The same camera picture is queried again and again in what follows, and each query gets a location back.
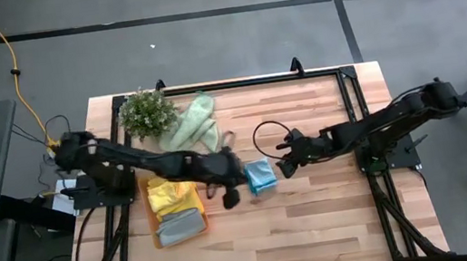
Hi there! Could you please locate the white paper sheet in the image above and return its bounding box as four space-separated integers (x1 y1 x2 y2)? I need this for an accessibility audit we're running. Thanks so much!
45 177 81 220

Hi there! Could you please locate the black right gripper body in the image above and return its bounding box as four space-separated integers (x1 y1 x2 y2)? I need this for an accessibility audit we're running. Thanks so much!
288 133 328 168

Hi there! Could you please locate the thick black cable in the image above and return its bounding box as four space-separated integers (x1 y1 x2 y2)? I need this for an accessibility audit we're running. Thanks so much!
65 207 104 261

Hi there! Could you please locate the beige storage bin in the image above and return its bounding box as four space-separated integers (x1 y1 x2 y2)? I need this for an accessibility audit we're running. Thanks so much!
136 168 212 253

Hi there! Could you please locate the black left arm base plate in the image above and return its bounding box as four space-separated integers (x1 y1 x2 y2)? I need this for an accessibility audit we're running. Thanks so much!
58 165 141 215

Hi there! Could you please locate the grey microfiber towel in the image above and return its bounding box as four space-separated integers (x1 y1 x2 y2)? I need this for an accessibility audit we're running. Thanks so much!
152 206 210 248

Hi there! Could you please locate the light blue microfiber towel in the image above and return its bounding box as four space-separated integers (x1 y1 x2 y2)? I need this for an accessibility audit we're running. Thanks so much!
242 156 281 198

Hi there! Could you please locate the short black floor tape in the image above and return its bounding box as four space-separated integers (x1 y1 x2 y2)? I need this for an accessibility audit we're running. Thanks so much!
323 0 365 67

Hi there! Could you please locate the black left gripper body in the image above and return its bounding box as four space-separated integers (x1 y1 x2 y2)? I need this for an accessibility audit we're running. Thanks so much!
220 186 243 211

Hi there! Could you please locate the pale green microfiber towel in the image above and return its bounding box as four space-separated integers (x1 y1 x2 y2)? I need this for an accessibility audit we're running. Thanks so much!
152 88 224 160

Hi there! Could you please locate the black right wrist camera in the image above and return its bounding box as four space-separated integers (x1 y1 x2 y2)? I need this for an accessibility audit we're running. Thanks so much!
273 126 307 151

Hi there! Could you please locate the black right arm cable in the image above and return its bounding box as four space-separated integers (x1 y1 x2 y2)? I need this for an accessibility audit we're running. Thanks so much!
250 117 299 166

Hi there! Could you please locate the thin black floor cable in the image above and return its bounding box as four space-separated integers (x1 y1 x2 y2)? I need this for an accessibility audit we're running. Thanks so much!
10 111 83 200

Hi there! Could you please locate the black clamp lever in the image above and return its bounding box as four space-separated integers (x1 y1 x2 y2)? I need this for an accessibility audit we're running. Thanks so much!
402 133 431 155

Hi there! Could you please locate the artificial green potted plant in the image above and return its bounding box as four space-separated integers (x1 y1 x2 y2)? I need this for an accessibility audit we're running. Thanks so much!
114 83 182 143

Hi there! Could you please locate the long black floor tape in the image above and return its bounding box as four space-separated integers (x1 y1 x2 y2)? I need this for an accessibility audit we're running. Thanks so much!
0 0 358 51

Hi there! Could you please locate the yellow white power plug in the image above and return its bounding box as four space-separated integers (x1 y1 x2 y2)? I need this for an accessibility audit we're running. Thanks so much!
44 135 63 160

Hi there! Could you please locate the black desk beam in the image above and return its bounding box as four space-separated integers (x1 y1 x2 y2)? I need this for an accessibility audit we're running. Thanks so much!
0 184 79 242

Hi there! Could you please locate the black aluminium table frame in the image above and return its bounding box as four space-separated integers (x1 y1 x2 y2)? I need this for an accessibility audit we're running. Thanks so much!
40 52 452 261

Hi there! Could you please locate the yellow power cable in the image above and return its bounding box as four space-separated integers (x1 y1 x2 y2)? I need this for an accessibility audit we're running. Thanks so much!
0 0 58 155

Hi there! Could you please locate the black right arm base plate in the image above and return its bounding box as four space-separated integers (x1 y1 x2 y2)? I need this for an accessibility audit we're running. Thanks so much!
350 130 423 178

